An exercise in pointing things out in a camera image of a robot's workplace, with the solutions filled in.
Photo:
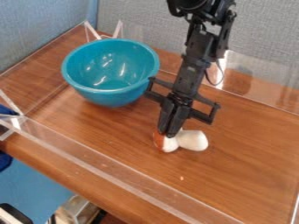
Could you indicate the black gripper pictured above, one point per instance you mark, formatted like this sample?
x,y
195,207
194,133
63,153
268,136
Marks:
x,y
176,108

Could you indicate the black object bottom left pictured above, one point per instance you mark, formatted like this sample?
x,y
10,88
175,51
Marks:
x,y
12,216

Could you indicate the brown and white toy mushroom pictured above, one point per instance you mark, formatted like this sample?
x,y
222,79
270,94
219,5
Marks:
x,y
190,139

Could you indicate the metal table leg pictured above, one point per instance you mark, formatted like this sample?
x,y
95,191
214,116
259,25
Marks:
x,y
75,211

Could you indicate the dark blue cloth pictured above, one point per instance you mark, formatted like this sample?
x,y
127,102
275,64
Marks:
x,y
5,159

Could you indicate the clear acrylic table barrier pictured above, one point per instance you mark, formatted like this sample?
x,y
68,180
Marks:
x,y
98,151

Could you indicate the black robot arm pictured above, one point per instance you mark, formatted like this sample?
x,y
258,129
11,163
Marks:
x,y
211,18

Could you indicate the blue ceramic bowl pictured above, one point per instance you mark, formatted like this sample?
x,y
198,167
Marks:
x,y
110,70

